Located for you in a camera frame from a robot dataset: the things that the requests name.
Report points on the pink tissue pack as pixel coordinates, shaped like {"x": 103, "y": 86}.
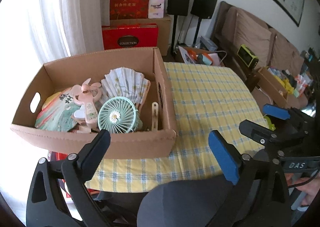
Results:
{"x": 156, "y": 6}

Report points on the beige sofa back cushion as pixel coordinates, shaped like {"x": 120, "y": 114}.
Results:
{"x": 285, "y": 52}

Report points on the red gift box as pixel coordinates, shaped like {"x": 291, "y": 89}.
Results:
{"x": 130, "y": 38}

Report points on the pink handheld electric fan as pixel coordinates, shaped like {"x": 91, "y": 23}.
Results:
{"x": 90, "y": 114}

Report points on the yellow plastic bag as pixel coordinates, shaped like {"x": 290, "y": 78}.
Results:
{"x": 288, "y": 84}

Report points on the yellow checkered tablecloth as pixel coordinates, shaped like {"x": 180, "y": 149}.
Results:
{"x": 212, "y": 97}

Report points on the large beige cushion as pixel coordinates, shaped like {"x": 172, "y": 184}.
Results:
{"x": 252, "y": 34}

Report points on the teal handheld electric fan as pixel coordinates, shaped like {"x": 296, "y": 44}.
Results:
{"x": 117, "y": 114}

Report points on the small cream plastic gadget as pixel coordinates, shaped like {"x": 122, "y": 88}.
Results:
{"x": 155, "y": 117}

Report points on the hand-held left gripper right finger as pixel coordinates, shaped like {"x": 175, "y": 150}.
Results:
{"x": 223, "y": 159}

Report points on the green portable radio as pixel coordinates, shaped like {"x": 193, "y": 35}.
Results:
{"x": 247, "y": 56}

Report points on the red gift bag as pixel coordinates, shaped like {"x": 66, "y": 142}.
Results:
{"x": 130, "y": 3}

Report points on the black speaker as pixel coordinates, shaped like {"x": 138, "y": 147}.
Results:
{"x": 203, "y": 5}
{"x": 178, "y": 0}

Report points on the white floral folding fan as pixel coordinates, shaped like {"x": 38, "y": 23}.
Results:
{"x": 125, "y": 79}

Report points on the brown wooden sofa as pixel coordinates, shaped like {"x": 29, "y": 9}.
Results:
{"x": 230, "y": 24}

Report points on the round printed paper fan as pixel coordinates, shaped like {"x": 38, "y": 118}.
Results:
{"x": 55, "y": 116}

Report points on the white sheer curtain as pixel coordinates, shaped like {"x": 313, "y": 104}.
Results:
{"x": 62, "y": 12}

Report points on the black speaker stand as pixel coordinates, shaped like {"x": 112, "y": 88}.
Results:
{"x": 197, "y": 32}
{"x": 174, "y": 34}

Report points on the white orange paper bag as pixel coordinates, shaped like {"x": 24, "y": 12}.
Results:
{"x": 302, "y": 86}

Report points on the shallow cardboard tray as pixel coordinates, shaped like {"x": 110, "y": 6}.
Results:
{"x": 271, "y": 82}

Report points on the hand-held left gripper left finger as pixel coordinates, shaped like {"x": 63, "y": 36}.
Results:
{"x": 96, "y": 153}

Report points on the brown cardboard box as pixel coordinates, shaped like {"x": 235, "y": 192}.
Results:
{"x": 125, "y": 145}

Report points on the person's right hand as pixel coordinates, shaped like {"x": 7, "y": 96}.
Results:
{"x": 311, "y": 188}

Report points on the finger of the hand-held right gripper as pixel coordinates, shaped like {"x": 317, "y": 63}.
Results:
{"x": 252, "y": 129}
{"x": 276, "y": 111}

